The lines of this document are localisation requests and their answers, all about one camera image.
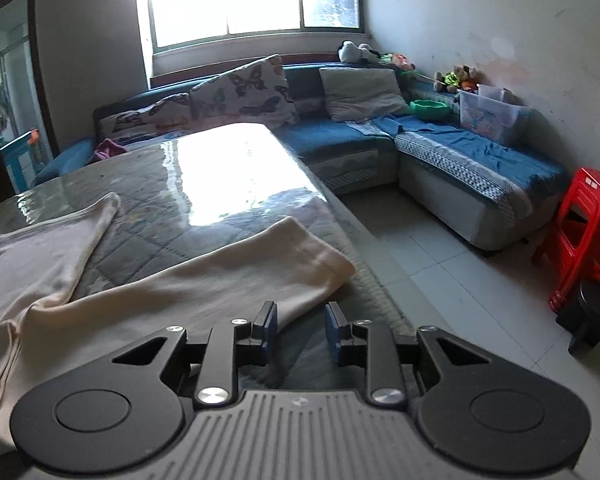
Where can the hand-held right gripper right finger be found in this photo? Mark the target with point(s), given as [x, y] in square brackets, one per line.
[334, 329]

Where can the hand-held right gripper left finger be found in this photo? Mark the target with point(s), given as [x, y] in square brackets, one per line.
[270, 324]

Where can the cream long-sleeved shirt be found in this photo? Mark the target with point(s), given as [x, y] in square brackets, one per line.
[130, 305]

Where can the grey quilted table cover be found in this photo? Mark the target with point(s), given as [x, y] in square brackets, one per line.
[180, 200]

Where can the blue corner sofa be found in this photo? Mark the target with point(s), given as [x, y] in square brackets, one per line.
[430, 160]

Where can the magenta cloth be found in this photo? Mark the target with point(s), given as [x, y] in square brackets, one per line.
[109, 149]

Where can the grey square cushion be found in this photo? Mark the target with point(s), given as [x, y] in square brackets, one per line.
[362, 92]

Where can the small butterfly print cushion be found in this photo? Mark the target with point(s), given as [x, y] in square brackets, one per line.
[145, 120]

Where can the green plastic bowl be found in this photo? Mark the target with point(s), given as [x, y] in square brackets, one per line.
[430, 109]

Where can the red plastic stool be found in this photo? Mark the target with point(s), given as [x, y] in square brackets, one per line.
[582, 240]

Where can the clear plastic storage box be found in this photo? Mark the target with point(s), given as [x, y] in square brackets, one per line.
[487, 112]

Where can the colourful small toys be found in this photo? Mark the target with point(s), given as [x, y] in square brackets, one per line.
[397, 60]

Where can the brown teddy bear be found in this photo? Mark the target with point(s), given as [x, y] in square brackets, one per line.
[455, 79]

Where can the white plush toy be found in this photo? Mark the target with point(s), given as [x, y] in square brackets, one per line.
[355, 52]

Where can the teal wooden furniture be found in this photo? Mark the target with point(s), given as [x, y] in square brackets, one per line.
[22, 157]

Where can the window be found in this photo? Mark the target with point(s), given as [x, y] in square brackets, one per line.
[250, 0]

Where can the dark door frame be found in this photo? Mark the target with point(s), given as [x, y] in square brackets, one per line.
[15, 85]

